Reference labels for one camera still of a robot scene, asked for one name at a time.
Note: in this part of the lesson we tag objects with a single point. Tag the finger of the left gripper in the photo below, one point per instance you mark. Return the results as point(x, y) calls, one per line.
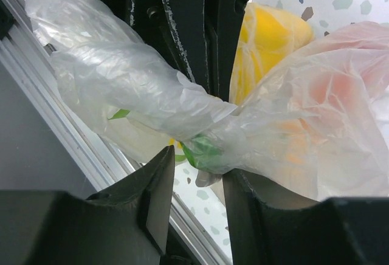
point(225, 20)

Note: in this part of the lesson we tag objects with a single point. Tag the aluminium mounting rail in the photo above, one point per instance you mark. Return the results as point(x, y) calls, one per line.
point(53, 148)

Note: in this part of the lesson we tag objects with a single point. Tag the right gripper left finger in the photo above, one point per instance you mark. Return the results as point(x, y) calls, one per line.
point(126, 223)

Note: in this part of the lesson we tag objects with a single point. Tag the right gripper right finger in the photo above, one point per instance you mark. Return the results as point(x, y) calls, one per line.
point(269, 224)

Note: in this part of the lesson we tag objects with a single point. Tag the yellow fake banana bunch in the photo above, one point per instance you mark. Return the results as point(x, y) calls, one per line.
point(266, 37)

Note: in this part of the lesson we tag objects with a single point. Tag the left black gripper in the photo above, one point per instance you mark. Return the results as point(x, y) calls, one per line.
point(186, 22)

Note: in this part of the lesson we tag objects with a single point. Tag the clear plastic bag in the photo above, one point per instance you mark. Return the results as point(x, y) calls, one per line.
point(316, 124)

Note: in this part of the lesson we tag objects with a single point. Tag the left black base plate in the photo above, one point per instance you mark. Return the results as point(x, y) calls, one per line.
point(6, 20)

